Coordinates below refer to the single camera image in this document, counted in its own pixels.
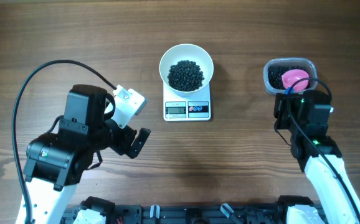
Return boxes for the white bowl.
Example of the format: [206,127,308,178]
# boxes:
[159,44,214,95]

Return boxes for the black cable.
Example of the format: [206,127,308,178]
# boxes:
[11,59,117,224]
[273,77,360,224]

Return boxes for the pink scoop with blue handle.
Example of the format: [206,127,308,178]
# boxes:
[281,69,310,94]

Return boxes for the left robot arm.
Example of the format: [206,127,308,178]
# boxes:
[16,84,151,223]

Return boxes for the left black cable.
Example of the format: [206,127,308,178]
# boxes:
[11,59,117,224]

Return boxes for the white digital kitchen scale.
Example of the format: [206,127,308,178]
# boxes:
[163,83,212,122]

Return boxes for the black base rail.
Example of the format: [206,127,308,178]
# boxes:
[60,195,328,223]

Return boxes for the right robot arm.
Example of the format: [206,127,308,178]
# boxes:
[273,90,360,223]

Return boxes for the black beans in container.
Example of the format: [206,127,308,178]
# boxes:
[268,65,309,90]

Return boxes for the black beans in bowl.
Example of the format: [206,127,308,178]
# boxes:
[167,60,205,92]

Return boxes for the clear plastic container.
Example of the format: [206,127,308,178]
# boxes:
[263,57,318,95]

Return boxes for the right black cable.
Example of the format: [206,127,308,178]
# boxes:
[273,77,360,224]

